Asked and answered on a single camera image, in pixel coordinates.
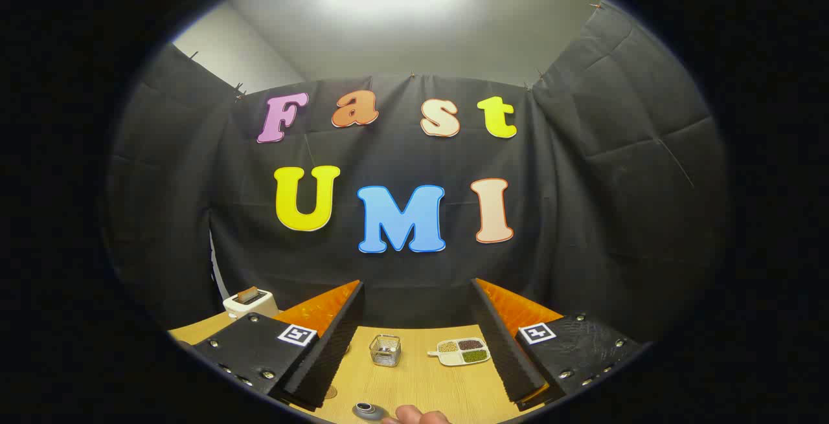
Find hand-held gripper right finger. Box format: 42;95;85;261
470;278;642;412

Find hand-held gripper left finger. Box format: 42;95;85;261
193;280;365;412

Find silver juice bottle green label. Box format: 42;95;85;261
352;402;389;422

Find divided plate with grains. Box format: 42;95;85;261
427;337;492;367

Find wooden table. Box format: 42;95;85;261
167;311;551;424

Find cream toaster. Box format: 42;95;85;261
223;287;280;321

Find small wire basket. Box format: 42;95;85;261
369;335;402;368

